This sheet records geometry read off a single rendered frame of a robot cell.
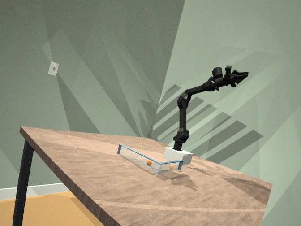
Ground clear l-shaped low walls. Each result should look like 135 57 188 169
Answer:
117 145 183 175

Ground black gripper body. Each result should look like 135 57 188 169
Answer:
222 70 237 87

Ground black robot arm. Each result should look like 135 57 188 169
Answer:
172 66 232 151

